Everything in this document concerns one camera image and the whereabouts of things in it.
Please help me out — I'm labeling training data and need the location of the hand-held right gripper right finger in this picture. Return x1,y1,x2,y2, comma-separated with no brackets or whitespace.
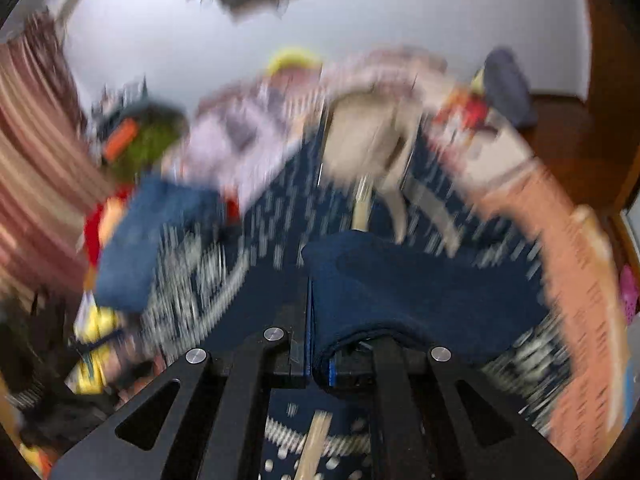
311,339,579,480

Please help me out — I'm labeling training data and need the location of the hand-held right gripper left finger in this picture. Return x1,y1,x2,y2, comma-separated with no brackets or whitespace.
50,304,308,480

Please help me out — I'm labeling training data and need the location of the dark navy garment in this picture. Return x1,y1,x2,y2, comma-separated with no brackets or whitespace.
301,230,551,368

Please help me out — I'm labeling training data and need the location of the navy white patterned cloth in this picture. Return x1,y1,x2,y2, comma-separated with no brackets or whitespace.
135,125,576,480

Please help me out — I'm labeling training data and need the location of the wooden stick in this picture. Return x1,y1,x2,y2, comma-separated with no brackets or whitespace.
295,175,373,480

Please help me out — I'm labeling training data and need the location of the folded blue denim garment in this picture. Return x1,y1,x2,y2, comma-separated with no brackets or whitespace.
95,177,226,313

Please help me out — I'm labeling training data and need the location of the yellow printed cloth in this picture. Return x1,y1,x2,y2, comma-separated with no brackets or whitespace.
65,305,128,396

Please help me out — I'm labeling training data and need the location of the beige garment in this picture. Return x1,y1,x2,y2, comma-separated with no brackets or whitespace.
320,87,426,243

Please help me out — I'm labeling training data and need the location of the red cloth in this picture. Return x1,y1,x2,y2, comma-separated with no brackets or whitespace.
82,187,133,266

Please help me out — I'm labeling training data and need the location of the newspaper print blanket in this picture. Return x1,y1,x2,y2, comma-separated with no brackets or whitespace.
165,47,632,436

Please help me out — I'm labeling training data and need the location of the green bag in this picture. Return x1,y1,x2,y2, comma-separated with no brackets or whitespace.
97,100,188,181

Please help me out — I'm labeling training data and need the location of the orange box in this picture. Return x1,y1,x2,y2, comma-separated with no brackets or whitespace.
102,117,141,163

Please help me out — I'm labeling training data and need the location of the yellow round object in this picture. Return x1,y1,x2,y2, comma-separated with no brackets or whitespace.
266,47,323,76

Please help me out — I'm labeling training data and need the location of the pink slipper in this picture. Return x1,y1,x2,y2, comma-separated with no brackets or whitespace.
619,265,640,326

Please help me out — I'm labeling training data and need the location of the striped pink curtain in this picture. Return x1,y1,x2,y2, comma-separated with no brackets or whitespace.
0,10,121,306

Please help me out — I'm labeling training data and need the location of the dark blue pillow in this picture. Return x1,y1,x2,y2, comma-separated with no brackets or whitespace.
482,47,540,128

